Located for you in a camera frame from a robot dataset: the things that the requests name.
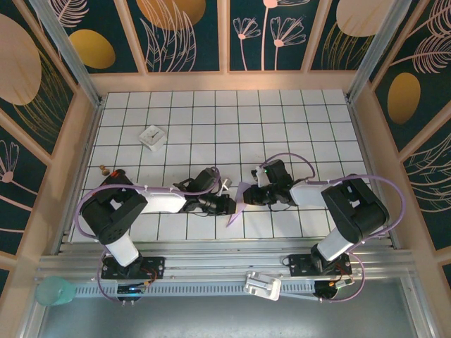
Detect wall panel fern gold oval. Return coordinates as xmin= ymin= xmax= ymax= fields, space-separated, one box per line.
xmin=368 ymin=0 xmax=451 ymax=154

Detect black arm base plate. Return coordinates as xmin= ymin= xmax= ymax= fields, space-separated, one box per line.
xmin=288 ymin=253 xmax=352 ymax=278
xmin=101 ymin=256 xmax=166 ymax=280

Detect aluminium frame post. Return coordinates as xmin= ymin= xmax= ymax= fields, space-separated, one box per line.
xmin=27 ymin=0 xmax=107 ymax=107
xmin=344 ymin=0 xmax=414 ymax=104

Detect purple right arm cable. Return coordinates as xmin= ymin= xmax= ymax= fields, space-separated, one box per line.
xmin=257 ymin=153 xmax=406 ymax=304

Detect wall panel leaves orange circle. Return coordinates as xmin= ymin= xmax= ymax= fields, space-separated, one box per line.
xmin=125 ymin=0 xmax=226 ymax=75

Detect aluminium front rail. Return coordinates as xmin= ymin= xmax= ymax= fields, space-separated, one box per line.
xmin=33 ymin=236 xmax=419 ymax=284

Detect wall panel with pink flowers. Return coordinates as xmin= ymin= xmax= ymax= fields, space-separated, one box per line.
xmin=225 ymin=0 xmax=327 ymax=74

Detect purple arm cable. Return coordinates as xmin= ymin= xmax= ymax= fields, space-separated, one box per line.
xmin=77 ymin=165 xmax=221 ymax=304
xmin=257 ymin=153 xmax=406 ymax=304

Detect black controller board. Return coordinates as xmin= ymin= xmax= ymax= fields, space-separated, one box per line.
xmin=116 ymin=284 xmax=148 ymax=296
xmin=314 ymin=280 xmax=356 ymax=300

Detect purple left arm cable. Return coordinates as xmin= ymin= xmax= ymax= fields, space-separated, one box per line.
xmin=77 ymin=165 xmax=221 ymax=304

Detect white plastic bracket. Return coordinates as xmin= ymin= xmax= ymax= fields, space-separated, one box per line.
xmin=243 ymin=270 xmax=283 ymax=301

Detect wall panel beige circle grass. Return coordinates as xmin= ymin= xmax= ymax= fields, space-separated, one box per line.
xmin=309 ymin=0 xmax=402 ymax=73

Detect aluminium side rail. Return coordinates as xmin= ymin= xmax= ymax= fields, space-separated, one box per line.
xmin=52 ymin=98 xmax=106 ymax=255
xmin=347 ymin=94 xmax=402 ymax=250

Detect grey slotted cable duct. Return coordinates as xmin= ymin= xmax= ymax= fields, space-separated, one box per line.
xmin=72 ymin=280 xmax=318 ymax=301

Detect wall panel large beige disc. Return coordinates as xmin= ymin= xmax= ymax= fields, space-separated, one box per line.
xmin=0 ymin=0 xmax=79 ymax=160

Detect wall panel with gold oval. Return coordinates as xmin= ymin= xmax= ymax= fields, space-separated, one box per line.
xmin=47 ymin=0 xmax=148 ymax=75

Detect grey metal sheet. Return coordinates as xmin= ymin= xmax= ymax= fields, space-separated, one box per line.
xmin=20 ymin=276 xmax=434 ymax=338

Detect wall panel single pink flower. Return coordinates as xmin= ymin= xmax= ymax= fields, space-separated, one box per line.
xmin=0 ymin=105 xmax=54 ymax=260

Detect white square alarm clock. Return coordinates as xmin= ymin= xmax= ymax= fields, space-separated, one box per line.
xmin=138 ymin=124 xmax=167 ymax=153

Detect teal plastic cup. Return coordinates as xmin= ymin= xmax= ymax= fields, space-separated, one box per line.
xmin=35 ymin=275 xmax=75 ymax=307

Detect wall panel pink leaf outlines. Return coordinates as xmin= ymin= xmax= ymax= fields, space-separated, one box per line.
xmin=400 ymin=126 xmax=451 ymax=253

